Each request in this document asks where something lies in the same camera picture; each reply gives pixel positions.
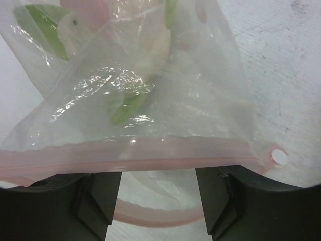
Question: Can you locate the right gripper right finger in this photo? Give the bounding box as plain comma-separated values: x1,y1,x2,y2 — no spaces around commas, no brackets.
196,166,320,241

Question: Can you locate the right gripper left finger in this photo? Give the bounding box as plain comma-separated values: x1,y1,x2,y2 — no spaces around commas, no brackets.
1,172,122,240

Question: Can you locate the clear zip top bag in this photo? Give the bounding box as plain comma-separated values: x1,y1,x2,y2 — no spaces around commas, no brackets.
1,1,288,228

